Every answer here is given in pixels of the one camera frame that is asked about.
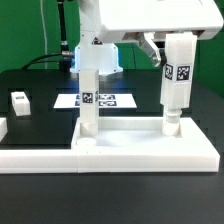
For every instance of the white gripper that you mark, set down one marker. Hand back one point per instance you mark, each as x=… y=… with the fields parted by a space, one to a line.
x=120 y=18

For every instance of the white desk tabletop tray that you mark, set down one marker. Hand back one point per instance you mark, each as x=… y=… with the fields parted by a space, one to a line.
x=136 y=144

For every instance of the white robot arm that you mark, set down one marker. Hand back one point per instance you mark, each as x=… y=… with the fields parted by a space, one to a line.
x=91 y=53

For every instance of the black pole with clamp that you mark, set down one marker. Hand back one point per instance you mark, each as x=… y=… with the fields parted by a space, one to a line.
x=63 y=64

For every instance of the fiducial marker sheet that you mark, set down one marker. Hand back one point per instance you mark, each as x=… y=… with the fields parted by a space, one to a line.
x=65 y=101

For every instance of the white block at left edge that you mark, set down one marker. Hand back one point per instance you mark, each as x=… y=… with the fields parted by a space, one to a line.
x=3 y=128

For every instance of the white L-shaped fence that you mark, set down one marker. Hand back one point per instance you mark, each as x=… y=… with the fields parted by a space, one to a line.
x=38 y=161

